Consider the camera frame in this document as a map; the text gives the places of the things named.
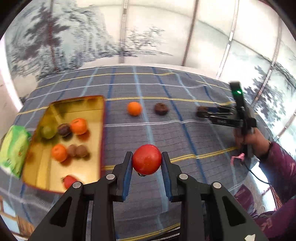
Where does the red tomato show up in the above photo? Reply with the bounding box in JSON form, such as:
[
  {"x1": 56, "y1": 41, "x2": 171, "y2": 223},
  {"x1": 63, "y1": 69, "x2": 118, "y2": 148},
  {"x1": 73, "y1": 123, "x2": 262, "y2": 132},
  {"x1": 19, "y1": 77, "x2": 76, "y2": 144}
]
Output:
[
  {"x1": 62, "y1": 175, "x2": 77, "y2": 189},
  {"x1": 132, "y1": 144, "x2": 162, "y2": 176}
]

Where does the orange mandarin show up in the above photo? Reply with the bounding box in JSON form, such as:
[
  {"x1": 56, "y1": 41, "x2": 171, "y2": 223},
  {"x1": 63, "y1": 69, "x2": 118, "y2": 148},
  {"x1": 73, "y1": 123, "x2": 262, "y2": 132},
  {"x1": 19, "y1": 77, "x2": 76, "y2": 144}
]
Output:
[
  {"x1": 70, "y1": 118, "x2": 88, "y2": 135},
  {"x1": 51, "y1": 144, "x2": 68, "y2": 163},
  {"x1": 127, "y1": 101, "x2": 142, "y2": 116}
]

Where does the brown longan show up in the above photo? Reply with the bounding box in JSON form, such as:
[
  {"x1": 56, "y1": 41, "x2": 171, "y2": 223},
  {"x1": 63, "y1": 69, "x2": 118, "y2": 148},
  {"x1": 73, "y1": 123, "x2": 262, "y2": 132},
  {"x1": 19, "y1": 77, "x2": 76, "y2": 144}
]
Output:
[
  {"x1": 67, "y1": 144, "x2": 77, "y2": 157},
  {"x1": 76, "y1": 145, "x2": 89, "y2": 158}
]

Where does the green lime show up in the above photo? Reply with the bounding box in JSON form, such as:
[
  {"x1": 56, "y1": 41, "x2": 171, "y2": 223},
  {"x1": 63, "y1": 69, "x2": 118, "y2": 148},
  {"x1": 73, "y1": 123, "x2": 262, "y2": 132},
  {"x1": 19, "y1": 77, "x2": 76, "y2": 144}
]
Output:
[{"x1": 40, "y1": 125, "x2": 57, "y2": 140}]

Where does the purple sleeve forearm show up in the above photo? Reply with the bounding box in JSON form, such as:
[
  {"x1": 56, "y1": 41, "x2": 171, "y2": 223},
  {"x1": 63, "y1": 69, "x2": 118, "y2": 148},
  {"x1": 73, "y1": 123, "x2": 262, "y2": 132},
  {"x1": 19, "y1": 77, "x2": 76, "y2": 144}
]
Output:
[{"x1": 234, "y1": 143, "x2": 296, "y2": 240}]

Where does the person's right hand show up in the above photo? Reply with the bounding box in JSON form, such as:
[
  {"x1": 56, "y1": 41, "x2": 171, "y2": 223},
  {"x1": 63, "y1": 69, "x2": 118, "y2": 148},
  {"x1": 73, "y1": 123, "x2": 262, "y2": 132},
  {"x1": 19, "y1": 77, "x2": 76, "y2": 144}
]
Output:
[{"x1": 233, "y1": 128, "x2": 270, "y2": 158}]

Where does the pink ribbon tag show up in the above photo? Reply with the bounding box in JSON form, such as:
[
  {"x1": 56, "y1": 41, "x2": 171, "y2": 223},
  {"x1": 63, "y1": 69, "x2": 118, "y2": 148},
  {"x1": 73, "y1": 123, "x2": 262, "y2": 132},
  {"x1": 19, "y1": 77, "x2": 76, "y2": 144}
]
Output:
[{"x1": 230, "y1": 153, "x2": 245, "y2": 166}]

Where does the wooden chair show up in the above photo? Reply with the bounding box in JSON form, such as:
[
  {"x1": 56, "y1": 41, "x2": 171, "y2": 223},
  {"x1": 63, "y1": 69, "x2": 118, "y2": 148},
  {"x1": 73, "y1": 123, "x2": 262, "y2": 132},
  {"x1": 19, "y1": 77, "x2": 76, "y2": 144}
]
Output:
[{"x1": 0, "y1": 197, "x2": 35, "y2": 240}]

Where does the painted folding screen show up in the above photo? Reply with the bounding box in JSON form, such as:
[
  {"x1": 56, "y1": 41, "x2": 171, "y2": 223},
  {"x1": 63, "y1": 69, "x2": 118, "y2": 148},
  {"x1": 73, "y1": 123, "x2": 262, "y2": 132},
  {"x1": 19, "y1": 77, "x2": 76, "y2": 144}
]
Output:
[{"x1": 1, "y1": 1, "x2": 295, "y2": 151}]

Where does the red gold metal tin box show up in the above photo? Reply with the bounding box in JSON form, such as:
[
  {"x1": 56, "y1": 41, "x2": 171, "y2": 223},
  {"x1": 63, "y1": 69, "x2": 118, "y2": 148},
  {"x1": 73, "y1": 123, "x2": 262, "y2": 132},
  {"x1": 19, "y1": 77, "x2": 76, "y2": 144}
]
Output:
[{"x1": 22, "y1": 95, "x2": 105, "y2": 193}]

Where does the blue plaid tablecloth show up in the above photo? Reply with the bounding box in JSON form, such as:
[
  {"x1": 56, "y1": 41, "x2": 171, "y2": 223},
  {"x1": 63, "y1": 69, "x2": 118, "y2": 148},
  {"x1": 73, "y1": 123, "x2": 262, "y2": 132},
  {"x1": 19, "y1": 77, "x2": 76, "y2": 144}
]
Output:
[{"x1": 1, "y1": 66, "x2": 249, "y2": 240}]

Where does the green tissue pack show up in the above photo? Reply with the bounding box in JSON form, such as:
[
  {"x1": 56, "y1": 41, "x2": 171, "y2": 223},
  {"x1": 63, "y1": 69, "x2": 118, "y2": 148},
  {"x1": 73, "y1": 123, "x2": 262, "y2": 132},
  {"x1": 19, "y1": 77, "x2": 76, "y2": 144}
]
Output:
[{"x1": 0, "y1": 125, "x2": 31, "y2": 178}]

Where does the dark brown mangosteen in tin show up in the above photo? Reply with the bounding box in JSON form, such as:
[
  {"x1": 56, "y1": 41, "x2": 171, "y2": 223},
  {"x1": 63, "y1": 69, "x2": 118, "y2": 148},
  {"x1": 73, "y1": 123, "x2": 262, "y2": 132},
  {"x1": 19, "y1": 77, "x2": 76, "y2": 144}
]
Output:
[{"x1": 57, "y1": 123, "x2": 71, "y2": 137}]

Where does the orange mandarin in tin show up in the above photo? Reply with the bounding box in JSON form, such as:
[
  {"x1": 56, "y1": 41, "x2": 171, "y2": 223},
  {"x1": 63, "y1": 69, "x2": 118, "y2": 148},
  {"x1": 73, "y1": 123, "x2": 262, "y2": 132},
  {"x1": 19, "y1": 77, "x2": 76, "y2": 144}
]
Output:
[{"x1": 70, "y1": 118, "x2": 88, "y2": 135}]

